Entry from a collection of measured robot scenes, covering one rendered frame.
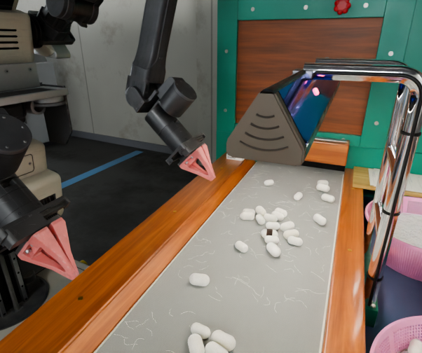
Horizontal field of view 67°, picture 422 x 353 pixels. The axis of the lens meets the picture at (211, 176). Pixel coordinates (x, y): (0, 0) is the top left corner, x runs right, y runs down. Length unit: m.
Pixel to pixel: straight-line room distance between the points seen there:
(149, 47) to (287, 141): 0.48
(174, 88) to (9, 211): 0.38
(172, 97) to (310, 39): 0.55
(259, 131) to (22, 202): 0.32
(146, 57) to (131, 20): 2.88
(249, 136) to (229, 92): 0.84
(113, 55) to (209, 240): 3.23
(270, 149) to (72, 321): 0.40
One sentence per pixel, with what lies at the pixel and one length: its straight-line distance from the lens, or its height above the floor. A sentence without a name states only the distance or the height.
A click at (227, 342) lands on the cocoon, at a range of 0.51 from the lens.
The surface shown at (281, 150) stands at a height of 1.06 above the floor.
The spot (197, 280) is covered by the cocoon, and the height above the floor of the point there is 0.76.
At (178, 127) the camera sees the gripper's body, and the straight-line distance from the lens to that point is 0.72.
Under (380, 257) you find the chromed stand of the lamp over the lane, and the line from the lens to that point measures 0.62.
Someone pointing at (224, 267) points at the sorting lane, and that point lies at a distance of 0.66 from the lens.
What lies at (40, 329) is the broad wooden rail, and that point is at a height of 0.76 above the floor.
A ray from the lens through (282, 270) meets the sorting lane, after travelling 0.67.
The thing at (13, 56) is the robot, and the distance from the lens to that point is 0.97.
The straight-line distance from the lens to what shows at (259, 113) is 0.32.
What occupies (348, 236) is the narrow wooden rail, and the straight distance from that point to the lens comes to 0.76.
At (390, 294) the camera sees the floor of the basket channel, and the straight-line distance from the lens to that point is 0.79.
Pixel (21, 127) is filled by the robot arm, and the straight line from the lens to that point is 0.46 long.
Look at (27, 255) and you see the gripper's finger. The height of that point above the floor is 0.89.
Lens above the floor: 1.16
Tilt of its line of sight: 23 degrees down
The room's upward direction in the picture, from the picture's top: straight up
